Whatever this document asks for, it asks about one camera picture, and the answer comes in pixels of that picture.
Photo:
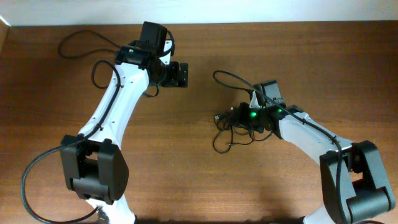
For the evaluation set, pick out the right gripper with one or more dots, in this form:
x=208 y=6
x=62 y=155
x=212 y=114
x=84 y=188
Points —
x=239 y=117

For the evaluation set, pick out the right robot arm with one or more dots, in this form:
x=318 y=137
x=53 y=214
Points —
x=355 y=185

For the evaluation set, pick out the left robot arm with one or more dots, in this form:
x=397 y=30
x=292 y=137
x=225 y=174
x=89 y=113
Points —
x=93 y=164

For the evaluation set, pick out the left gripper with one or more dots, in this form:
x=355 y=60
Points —
x=173 y=81

